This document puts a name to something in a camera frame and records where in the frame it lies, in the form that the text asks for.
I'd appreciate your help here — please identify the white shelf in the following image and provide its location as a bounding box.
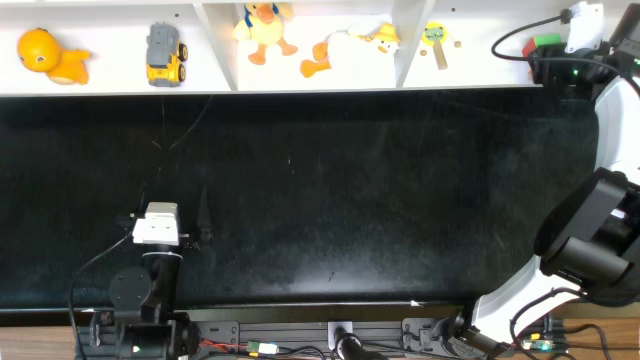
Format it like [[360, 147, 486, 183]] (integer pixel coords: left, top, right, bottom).
[[0, 0, 640, 97]]

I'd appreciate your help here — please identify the many-coloured puzzle cube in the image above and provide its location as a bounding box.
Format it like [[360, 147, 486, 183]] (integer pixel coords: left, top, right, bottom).
[[521, 32, 564, 59]]

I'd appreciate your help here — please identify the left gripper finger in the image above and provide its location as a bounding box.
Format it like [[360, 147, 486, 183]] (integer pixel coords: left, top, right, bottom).
[[134, 185, 150, 218], [196, 184, 215, 243]]

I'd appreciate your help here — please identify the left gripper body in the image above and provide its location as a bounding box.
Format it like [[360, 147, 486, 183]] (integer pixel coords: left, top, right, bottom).
[[116, 213, 202, 254]]

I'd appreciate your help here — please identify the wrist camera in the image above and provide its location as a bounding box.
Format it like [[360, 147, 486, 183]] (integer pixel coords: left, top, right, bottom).
[[131, 201, 181, 247], [564, 1, 605, 54]]

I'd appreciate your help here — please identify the white plush duck yellow hat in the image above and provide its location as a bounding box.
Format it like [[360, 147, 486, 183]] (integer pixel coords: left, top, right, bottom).
[[299, 22, 402, 79]]

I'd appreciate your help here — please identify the mounting rail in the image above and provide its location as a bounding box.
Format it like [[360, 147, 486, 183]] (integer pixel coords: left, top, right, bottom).
[[74, 304, 640, 360]]

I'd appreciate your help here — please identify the yellow rubber duck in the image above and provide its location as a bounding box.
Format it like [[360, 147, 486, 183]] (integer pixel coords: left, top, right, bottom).
[[16, 27, 93, 86]]

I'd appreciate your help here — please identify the yellow rattle drum toy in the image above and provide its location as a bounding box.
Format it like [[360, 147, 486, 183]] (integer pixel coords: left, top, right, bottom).
[[418, 21, 463, 72]]

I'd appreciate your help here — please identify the grey and yellow toy truck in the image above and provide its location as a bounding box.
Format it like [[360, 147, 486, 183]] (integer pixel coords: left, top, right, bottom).
[[145, 21, 190, 89]]

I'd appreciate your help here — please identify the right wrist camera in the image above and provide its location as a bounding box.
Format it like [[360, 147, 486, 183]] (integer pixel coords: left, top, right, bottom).
[[564, 1, 605, 54]]

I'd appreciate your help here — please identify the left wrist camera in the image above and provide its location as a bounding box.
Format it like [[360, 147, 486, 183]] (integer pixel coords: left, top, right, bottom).
[[131, 201, 181, 247]]

